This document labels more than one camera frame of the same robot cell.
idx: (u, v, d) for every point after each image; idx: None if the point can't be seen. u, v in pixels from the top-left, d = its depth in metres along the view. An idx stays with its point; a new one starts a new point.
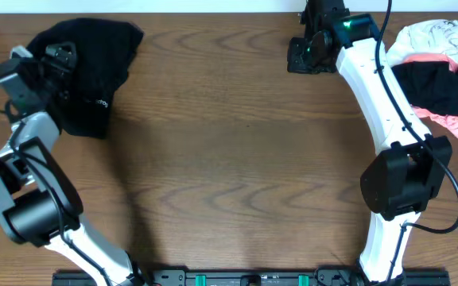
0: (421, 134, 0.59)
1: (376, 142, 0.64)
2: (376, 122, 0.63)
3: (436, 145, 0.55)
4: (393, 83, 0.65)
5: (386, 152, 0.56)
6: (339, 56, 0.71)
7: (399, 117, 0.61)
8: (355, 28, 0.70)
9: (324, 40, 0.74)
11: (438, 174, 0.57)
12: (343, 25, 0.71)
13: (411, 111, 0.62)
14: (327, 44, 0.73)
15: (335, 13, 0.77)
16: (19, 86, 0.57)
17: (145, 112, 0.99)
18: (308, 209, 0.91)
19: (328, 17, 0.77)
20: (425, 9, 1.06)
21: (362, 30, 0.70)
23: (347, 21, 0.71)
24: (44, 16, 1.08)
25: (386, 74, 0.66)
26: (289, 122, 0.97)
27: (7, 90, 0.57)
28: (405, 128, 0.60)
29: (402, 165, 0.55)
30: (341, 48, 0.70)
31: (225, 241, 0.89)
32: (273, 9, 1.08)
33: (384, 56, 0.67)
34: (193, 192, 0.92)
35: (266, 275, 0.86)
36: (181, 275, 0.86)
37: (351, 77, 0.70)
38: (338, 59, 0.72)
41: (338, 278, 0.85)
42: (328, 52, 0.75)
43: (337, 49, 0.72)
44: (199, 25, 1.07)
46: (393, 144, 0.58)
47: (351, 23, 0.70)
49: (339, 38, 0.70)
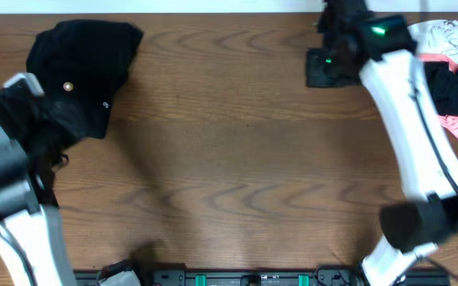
0: None
1: (404, 183, 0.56)
2: (409, 162, 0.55)
3: None
4: (428, 113, 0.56)
5: (421, 200, 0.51)
6: (366, 71, 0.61)
7: (436, 159, 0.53)
8: (386, 35, 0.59)
9: (350, 48, 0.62)
11: None
12: (373, 30, 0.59)
13: (448, 152, 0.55)
14: (354, 52, 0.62)
15: (358, 12, 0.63)
16: (4, 157, 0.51)
17: (145, 112, 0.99)
18: (308, 209, 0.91)
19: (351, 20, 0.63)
20: (425, 9, 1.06)
21: (394, 37, 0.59)
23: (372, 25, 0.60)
24: (41, 15, 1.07)
25: (421, 102, 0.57)
26: (289, 122, 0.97)
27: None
28: (442, 173, 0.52)
29: (437, 218, 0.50)
30: (369, 63, 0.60)
31: (226, 241, 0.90)
32: (273, 9, 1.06)
33: (420, 79, 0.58)
34: (193, 193, 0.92)
35: (266, 275, 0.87)
36: (181, 275, 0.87)
37: (380, 100, 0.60)
38: (364, 75, 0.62)
41: (338, 278, 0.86)
42: (353, 61, 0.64)
43: (365, 60, 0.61)
44: (199, 25, 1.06)
46: (429, 193, 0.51)
47: (383, 28, 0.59)
49: (368, 47, 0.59)
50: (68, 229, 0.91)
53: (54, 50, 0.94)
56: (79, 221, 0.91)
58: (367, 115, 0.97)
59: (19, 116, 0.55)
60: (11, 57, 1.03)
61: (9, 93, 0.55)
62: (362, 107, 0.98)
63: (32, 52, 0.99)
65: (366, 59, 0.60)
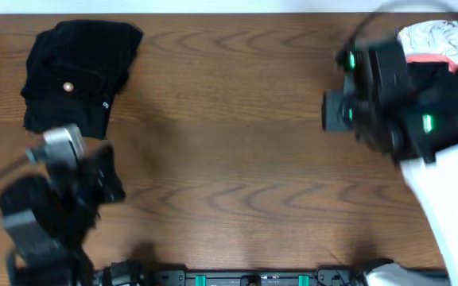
0: None
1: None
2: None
3: None
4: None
5: None
6: (409, 170, 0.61)
7: None
8: (437, 127, 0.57)
9: (393, 138, 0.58)
11: None
12: (425, 124, 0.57)
13: None
14: (398, 144, 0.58)
15: (396, 83, 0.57)
16: (39, 239, 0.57)
17: (145, 112, 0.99)
18: (308, 210, 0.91)
19: (386, 95, 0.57)
20: (425, 9, 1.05)
21: (448, 128, 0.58)
23: (410, 107, 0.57)
24: (40, 15, 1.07)
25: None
26: (289, 123, 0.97)
27: (24, 241, 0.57)
28: None
29: None
30: (419, 156, 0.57)
31: (225, 241, 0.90)
32: (273, 9, 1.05)
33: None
34: (193, 193, 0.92)
35: (266, 275, 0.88)
36: (181, 275, 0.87)
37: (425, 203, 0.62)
38: (405, 171, 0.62)
41: (338, 278, 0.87)
42: (394, 149, 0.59)
43: (411, 152, 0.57)
44: (199, 25, 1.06)
46: None
47: (433, 121, 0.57)
49: (413, 140, 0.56)
50: None
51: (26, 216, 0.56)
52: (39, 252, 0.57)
53: (55, 51, 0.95)
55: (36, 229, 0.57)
56: None
58: None
59: (54, 207, 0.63)
60: (11, 58, 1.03)
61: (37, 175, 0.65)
62: None
63: (31, 52, 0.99)
65: (414, 152, 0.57)
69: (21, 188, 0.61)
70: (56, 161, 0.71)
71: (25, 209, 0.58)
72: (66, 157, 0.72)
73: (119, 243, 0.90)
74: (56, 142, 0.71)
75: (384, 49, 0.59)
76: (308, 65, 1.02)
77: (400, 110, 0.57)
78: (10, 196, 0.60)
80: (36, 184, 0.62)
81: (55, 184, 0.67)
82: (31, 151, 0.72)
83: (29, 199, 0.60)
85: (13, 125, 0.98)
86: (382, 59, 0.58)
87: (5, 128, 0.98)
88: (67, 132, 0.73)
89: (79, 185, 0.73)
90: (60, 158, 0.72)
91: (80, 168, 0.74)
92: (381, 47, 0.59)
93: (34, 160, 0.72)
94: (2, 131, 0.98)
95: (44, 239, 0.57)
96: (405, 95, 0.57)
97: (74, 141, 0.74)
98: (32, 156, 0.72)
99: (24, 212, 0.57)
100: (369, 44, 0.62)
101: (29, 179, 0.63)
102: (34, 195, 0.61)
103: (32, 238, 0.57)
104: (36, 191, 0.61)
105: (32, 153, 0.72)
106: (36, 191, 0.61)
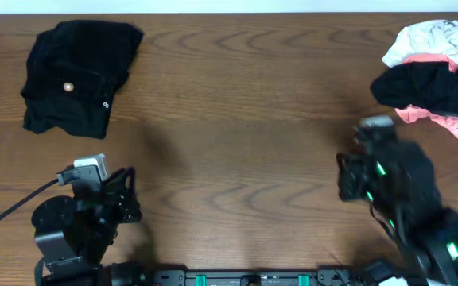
0: None
1: None
2: None
3: None
4: None
5: None
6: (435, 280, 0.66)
7: None
8: None
9: (420, 260, 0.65)
11: None
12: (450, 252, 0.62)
13: None
14: (425, 264, 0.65)
15: (425, 205, 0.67)
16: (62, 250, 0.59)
17: (145, 112, 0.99)
18: (308, 210, 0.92)
19: (418, 213, 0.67)
20: (427, 9, 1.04)
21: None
23: (441, 230, 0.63)
24: (40, 16, 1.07)
25: None
26: (289, 122, 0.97)
27: (48, 251, 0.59)
28: None
29: None
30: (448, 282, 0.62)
31: (226, 241, 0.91)
32: (273, 9, 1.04)
33: None
34: (193, 193, 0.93)
35: (266, 275, 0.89)
36: (181, 275, 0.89)
37: None
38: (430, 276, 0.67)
41: (338, 278, 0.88)
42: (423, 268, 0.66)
43: (437, 276, 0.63)
44: (199, 25, 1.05)
46: None
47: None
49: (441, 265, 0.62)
50: None
51: (56, 234, 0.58)
52: (64, 262, 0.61)
53: (55, 51, 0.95)
55: (64, 245, 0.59)
56: None
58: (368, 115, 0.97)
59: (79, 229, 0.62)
60: (11, 58, 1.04)
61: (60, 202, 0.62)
62: (362, 107, 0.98)
63: (32, 52, 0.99)
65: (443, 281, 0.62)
69: (52, 206, 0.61)
70: (83, 182, 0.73)
71: (55, 227, 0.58)
72: (92, 182, 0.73)
73: (121, 243, 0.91)
74: (85, 168, 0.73)
75: (415, 165, 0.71)
76: (308, 65, 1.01)
77: (430, 230, 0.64)
78: (42, 214, 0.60)
80: (67, 206, 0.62)
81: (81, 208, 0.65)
82: (60, 173, 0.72)
83: (57, 219, 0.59)
85: (13, 125, 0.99)
86: (415, 179, 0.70)
87: (5, 129, 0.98)
88: (95, 158, 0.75)
89: (102, 207, 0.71)
90: (86, 180, 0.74)
91: (102, 191, 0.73)
92: (413, 163, 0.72)
93: (63, 183, 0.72)
94: (3, 131, 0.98)
95: (70, 254, 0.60)
96: (432, 213, 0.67)
97: (99, 166, 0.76)
98: (63, 179, 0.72)
99: (54, 231, 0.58)
100: (398, 160, 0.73)
101: (59, 200, 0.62)
102: (65, 214, 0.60)
103: (59, 252, 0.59)
104: (67, 211, 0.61)
105: (61, 175, 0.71)
106: (66, 213, 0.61)
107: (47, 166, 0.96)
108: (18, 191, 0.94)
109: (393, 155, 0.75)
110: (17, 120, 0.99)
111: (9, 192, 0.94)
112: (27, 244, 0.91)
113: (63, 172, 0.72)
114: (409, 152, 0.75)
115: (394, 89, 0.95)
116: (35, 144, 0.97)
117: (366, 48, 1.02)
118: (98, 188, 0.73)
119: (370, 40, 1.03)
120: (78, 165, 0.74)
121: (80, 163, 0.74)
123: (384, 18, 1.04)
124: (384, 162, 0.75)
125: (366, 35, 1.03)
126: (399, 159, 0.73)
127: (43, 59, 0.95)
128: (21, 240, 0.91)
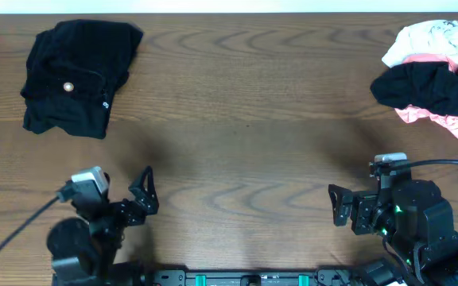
0: None
1: None
2: None
3: None
4: None
5: None
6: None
7: None
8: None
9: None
11: None
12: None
13: None
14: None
15: (444, 245, 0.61)
16: (75, 271, 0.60)
17: (145, 112, 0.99)
18: (308, 209, 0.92)
19: (434, 253, 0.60)
20: (425, 9, 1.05)
21: None
23: None
24: (40, 16, 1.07)
25: None
26: (289, 122, 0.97)
27: (63, 273, 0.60)
28: None
29: None
30: None
31: (226, 241, 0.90)
32: (273, 9, 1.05)
33: None
34: (193, 193, 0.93)
35: (266, 275, 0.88)
36: (181, 275, 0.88)
37: None
38: None
41: (338, 278, 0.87)
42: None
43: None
44: (199, 25, 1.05)
46: None
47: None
49: None
50: None
51: (71, 259, 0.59)
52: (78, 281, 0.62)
53: (55, 51, 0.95)
55: (78, 269, 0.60)
56: None
58: (368, 115, 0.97)
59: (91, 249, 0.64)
60: (10, 58, 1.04)
61: (72, 227, 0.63)
62: (362, 107, 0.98)
63: (32, 52, 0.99)
65: None
69: (66, 231, 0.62)
70: (85, 195, 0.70)
71: (71, 253, 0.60)
72: (91, 196, 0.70)
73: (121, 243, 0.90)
74: (83, 184, 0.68)
75: (431, 203, 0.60)
76: (308, 65, 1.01)
77: (448, 275, 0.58)
78: (56, 240, 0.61)
80: (80, 230, 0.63)
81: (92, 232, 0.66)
82: (59, 192, 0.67)
83: (71, 245, 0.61)
85: (13, 125, 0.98)
86: (433, 221, 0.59)
87: (5, 128, 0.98)
88: (90, 172, 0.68)
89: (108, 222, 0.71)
90: (87, 194, 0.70)
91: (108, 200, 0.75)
92: (430, 202, 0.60)
93: (64, 200, 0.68)
94: (3, 130, 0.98)
95: (83, 275, 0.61)
96: (452, 249, 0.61)
97: (98, 180, 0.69)
98: (63, 198, 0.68)
99: (67, 257, 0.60)
100: (412, 197, 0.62)
101: (71, 225, 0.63)
102: (79, 240, 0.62)
103: (73, 274, 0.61)
104: (80, 237, 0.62)
105: (60, 194, 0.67)
106: (79, 238, 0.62)
107: (46, 166, 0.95)
108: (17, 191, 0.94)
109: (409, 192, 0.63)
110: (17, 120, 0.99)
111: (8, 191, 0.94)
112: (27, 244, 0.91)
113: (61, 189, 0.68)
114: (426, 194, 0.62)
115: (394, 89, 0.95)
116: (35, 144, 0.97)
117: (366, 48, 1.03)
118: (101, 202, 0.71)
119: (369, 40, 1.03)
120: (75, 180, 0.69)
121: (78, 179, 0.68)
123: (382, 17, 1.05)
124: (401, 198, 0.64)
125: (366, 35, 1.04)
126: (413, 198, 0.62)
127: (43, 58, 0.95)
128: (20, 240, 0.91)
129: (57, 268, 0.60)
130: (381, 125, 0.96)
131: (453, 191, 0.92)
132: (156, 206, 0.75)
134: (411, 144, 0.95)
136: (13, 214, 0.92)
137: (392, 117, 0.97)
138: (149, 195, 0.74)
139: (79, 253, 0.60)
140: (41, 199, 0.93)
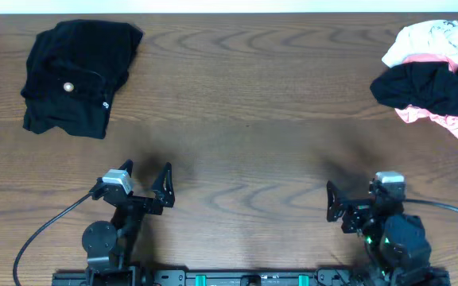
0: None
1: None
2: None
3: None
4: None
5: None
6: None
7: None
8: None
9: None
11: None
12: None
13: None
14: None
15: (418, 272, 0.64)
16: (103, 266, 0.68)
17: (145, 112, 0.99)
18: (307, 209, 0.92)
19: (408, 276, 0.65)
20: (425, 9, 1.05)
21: None
23: None
24: (40, 17, 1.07)
25: None
26: (289, 122, 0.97)
27: (93, 266, 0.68)
28: None
29: None
30: None
31: (226, 241, 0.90)
32: (273, 9, 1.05)
33: None
34: (193, 192, 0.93)
35: (266, 275, 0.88)
36: (181, 275, 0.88)
37: None
38: None
41: (338, 278, 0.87)
42: None
43: None
44: (199, 25, 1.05)
46: None
47: None
49: None
50: (67, 228, 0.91)
51: (102, 257, 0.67)
52: (107, 269, 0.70)
53: (55, 51, 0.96)
55: (108, 264, 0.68)
56: (80, 222, 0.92)
58: (367, 115, 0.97)
59: (121, 244, 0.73)
60: (10, 58, 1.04)
61: (102, 232, 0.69)
62: (362, 107, 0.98)
63: (32, 52, 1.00)
65: None
69: (97, 233, 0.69)
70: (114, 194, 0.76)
71: (103, 252, 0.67)
72: (119, 195, 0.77)
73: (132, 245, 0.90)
74: (112, 186, 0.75)
75: (417, 244, 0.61)
76: (309, 65, 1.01)
77: None
78: (90, 240, 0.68)
80: (110, 233, 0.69)
81: (122, 233, 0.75)
82: (91, 193, 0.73)
83: (102, 246, 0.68)
85: (13, 124, 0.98)
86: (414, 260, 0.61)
87: (5, 128, 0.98)
88: (119, 178, 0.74)
89: (133, 221, 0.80)
90: (116, 193, 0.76)
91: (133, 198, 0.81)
92: (416, 244, 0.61)
93: (94, 198, 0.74)
94: (3, 130, 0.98)
95: (112, 266, 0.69)
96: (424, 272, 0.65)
97: (125, 183, 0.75)
98: (94, 195, 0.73)
99: (101, 255, 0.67)
100: (401, 233, 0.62)
101: (102, 227, 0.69)
102: (109, 243, 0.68)
103: (102, 267, 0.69)
104: (110, 241, 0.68)
105: (93, 193, 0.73)
106: (110, 241, 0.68)
107: (46, 166, 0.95)
108: (16, 191, 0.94)
109: (401, 228, 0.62)
110: (17, 119, 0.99)
111: (9, 191, 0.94)
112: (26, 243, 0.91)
113: (93, 189, 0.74)
114: (413, 233, 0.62)
115: (394, 89, 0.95)
116: (36, 144, 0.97)
117: (366, 48, 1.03)
118: (126, 200, 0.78)
119: (370, 40, 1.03)
120: (105, 180, 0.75)
121: (109, 180, 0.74)
123: (382, 17, 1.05)
124: (390, 232, 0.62)
125: (366, 35, 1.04)
126: (401, 235, 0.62)
127: (43, 58, 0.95)
128: (20, 239, 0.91)
129: (88, 262, 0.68)
130: (380, 125, 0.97)
131: (454, 191, 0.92)
132: (172, 201, 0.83)
134: (410, 144, 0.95)
136: (13, 214, 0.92)
137: (392, 117, 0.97)
138: (168, 193, 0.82)
139: (110, 253, 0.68)
140: (41, 199, 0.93)
